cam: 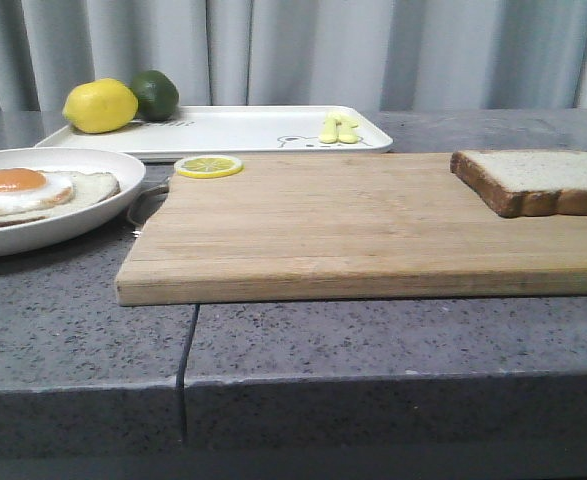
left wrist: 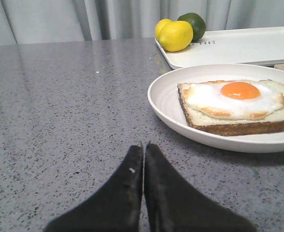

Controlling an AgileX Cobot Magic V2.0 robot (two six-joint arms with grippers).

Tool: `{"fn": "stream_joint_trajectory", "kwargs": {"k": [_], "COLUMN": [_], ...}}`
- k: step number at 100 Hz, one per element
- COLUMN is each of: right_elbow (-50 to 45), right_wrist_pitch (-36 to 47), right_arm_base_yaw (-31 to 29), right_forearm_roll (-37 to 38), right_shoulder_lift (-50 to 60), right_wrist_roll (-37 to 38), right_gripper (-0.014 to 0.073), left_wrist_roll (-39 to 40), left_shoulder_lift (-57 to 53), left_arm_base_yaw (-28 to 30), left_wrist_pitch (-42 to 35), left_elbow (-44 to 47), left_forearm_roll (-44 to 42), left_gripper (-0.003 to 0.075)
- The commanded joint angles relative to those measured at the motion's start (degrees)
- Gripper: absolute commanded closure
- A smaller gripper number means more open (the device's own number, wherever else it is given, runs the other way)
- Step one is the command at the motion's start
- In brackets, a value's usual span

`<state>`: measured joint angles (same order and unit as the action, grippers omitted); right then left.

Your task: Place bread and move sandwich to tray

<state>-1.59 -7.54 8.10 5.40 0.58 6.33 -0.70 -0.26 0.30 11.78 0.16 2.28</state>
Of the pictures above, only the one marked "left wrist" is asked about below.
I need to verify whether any wooden cutting board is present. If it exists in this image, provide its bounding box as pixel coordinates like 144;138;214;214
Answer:
274;63;284;71

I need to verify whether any bread slice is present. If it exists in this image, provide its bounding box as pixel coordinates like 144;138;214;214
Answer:
178;80;284;136

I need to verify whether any front yellow lemon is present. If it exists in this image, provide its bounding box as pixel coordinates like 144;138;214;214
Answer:
157;21;194;52

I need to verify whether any rear yellow lemon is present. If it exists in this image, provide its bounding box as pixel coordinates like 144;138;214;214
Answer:
155;18;173;42

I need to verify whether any fried egg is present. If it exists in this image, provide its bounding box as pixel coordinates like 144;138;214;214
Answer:
178;81;284;120

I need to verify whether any yellow lemon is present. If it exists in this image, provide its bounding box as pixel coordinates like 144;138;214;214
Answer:
155;18;173;42
157;21;194;52

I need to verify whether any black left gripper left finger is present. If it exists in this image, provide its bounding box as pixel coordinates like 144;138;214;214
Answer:
45;145;143;232

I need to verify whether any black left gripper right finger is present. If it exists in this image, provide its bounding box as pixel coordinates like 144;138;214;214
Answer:
144;143;256;232

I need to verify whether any grey curtain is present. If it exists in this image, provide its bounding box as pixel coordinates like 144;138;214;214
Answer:
0;0;284;45

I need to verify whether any white round plate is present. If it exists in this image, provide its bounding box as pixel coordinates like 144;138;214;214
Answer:
148;64;284;153

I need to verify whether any green lime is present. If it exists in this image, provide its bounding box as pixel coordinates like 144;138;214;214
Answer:
178;13;206;43

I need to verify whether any white bear tray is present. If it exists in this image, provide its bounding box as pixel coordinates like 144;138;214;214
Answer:
160;27;284;69

